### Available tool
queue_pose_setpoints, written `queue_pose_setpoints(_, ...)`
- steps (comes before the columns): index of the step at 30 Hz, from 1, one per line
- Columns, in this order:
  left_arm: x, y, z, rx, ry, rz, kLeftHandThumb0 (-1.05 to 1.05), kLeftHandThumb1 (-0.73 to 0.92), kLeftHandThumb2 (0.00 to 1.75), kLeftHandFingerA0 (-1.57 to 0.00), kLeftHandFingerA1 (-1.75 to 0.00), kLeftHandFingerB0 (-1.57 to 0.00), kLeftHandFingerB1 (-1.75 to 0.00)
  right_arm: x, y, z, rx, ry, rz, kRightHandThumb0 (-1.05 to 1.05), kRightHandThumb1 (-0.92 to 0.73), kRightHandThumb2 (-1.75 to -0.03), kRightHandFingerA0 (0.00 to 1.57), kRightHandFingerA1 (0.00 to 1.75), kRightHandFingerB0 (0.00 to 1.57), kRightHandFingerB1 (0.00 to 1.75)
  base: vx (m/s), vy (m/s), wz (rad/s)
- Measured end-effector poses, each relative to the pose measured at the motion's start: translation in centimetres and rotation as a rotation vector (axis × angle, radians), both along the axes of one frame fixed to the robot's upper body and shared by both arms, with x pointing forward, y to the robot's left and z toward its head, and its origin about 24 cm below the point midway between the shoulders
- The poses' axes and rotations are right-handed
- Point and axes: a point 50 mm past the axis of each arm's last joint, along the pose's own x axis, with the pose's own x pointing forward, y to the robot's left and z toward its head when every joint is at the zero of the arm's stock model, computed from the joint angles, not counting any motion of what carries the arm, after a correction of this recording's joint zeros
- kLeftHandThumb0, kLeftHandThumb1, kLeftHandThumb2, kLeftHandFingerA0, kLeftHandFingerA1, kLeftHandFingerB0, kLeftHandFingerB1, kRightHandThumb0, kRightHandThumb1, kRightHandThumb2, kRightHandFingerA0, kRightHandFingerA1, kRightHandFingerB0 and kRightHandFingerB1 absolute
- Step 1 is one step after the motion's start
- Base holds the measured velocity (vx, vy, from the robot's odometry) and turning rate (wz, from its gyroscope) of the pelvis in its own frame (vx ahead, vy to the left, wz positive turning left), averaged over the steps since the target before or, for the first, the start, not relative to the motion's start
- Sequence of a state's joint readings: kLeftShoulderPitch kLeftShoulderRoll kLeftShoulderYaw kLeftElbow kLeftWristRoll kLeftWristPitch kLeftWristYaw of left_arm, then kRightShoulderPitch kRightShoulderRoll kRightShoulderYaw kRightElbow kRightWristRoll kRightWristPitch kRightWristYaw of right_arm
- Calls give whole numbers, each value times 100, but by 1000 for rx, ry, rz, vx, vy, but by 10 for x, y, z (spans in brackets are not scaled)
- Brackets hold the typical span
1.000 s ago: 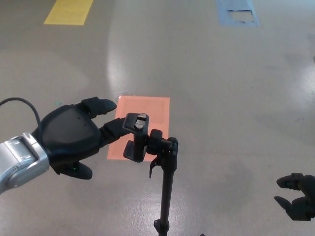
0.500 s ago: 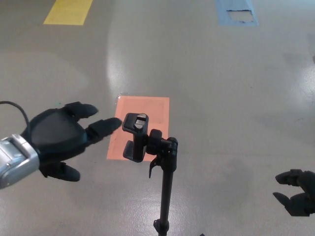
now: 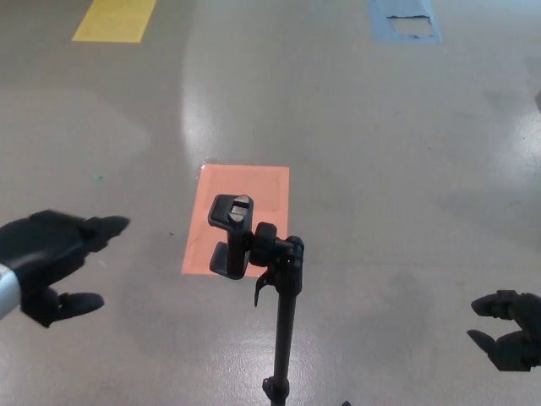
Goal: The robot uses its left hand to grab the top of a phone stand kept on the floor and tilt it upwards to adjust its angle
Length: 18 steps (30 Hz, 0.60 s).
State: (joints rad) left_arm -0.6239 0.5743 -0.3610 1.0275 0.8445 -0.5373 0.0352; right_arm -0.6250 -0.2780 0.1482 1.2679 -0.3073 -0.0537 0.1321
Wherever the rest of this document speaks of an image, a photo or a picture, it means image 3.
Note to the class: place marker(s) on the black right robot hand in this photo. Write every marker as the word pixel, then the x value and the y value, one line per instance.
pixel 528 313

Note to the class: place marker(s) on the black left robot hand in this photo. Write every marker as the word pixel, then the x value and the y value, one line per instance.
pixel 42 249

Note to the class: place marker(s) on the black phone stand tripod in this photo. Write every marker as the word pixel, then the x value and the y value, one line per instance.
pixel 284 321

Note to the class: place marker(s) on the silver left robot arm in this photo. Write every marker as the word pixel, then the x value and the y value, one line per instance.
pixel 7 292

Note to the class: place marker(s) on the orange floor tape patch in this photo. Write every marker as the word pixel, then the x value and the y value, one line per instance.
pixel 270 190

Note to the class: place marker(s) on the yellow floor tape patch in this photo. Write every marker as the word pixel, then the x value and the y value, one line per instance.
pixel 114 21

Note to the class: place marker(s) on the torn blue floor tape patch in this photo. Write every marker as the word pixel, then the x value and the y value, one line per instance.
pixel 380 23

